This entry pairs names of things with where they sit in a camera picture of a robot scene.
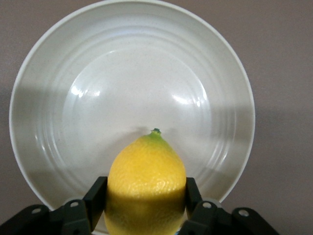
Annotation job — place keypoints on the beige round plate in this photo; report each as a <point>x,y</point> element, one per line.
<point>137,73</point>

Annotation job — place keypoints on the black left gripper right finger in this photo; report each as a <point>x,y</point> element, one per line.
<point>205,218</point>

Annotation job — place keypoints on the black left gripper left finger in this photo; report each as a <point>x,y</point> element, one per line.
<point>80,215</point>

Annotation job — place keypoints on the yellow lemon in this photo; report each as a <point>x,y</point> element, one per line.
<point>146,171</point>

